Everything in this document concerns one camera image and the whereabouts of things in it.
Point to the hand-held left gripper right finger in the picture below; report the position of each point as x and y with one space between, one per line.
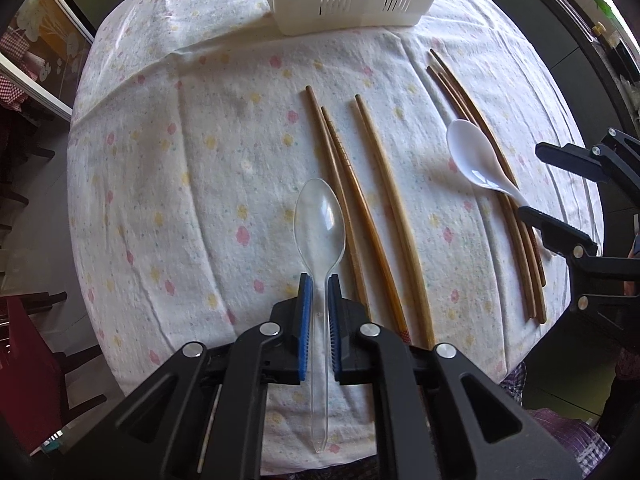
334 325

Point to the long green base cabinet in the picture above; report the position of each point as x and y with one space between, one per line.
560 50

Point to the ridged brown wooden chopstick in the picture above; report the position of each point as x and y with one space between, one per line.
350 170

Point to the white soup spoon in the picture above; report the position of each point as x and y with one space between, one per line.
470 150

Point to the red checked apron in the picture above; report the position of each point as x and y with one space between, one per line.
12 92

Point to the clear plastic spoon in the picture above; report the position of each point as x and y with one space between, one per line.
320 225

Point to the floral white tablecloth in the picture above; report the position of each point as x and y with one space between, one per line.
200 185

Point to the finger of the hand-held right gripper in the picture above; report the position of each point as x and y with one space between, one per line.
565 157
555 232

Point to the sliding glass door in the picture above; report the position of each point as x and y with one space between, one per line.
45 35

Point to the red chair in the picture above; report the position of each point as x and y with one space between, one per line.
30 375

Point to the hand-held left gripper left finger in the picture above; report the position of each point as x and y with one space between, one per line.
305 325

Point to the light brown wooden chopstick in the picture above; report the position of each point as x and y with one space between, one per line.
384 160

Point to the small yellow sink fitting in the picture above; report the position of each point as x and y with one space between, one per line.
598 28

